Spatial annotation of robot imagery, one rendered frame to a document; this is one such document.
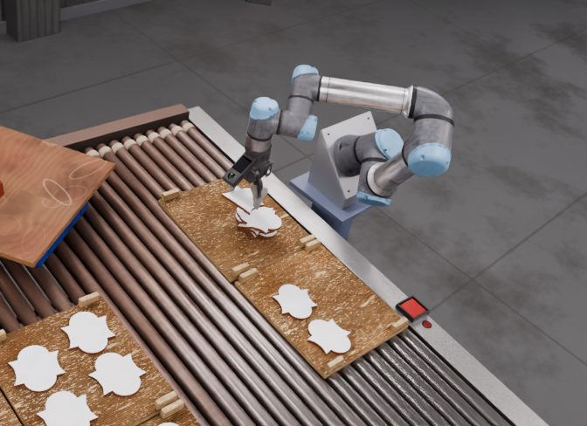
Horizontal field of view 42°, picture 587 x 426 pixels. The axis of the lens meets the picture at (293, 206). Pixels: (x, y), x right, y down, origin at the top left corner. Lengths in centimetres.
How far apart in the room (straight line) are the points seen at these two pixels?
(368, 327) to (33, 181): 109
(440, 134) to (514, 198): 257
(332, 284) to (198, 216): 49
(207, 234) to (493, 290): 198
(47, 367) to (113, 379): 17
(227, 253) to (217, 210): 20
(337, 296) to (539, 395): 156
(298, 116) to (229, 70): 296
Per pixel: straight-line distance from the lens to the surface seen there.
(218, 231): 246
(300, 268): 240
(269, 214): 246
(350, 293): 237
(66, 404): 200
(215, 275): 236
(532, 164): 511
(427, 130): 220
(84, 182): 244
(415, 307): 242
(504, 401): 232
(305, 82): 225
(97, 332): 214
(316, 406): 210
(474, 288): 401
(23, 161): 252
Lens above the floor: 259
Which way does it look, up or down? 39 degrees down
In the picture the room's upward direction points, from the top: 14 degrees clockwise
